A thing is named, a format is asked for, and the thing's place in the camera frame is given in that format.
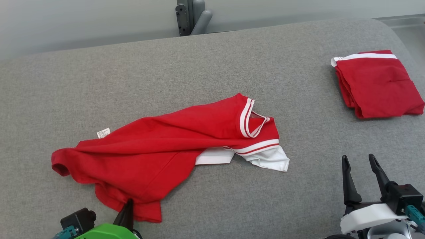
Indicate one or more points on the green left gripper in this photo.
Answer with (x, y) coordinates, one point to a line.
(106, 232)

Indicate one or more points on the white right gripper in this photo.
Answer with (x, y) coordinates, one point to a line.
(368, 215)

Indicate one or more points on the red basketball jersey white sleeves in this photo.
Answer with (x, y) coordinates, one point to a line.
(149, 149)

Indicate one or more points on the red shorts white stripe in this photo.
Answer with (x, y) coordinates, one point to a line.
(375, 86)

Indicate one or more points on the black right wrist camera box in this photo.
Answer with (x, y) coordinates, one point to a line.
(403, 197)

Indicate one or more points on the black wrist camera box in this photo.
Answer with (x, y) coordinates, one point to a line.
(403, 197)
(78, 219)

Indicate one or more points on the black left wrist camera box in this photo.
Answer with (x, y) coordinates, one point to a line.
(78, 219)

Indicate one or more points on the grey metal post bracket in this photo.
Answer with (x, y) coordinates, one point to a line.
(196, 10)

